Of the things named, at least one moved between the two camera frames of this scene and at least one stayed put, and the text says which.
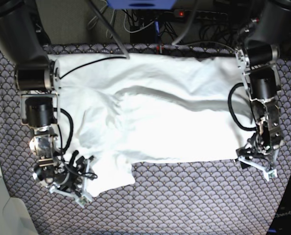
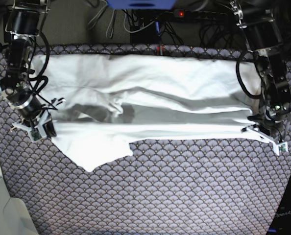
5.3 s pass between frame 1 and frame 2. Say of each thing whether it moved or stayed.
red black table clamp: stayed
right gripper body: moved
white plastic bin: stayed
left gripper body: moved
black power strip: stayed
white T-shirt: moved
